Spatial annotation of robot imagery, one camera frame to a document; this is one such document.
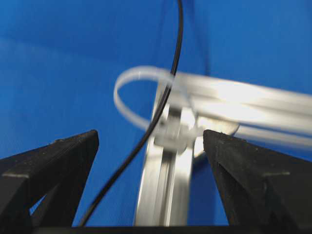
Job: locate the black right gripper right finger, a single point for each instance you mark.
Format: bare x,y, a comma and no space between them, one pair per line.
257,185

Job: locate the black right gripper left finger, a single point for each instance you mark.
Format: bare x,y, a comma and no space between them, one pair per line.
43,186

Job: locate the silver aluminium extrusion frame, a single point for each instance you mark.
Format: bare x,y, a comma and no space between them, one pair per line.
251,112

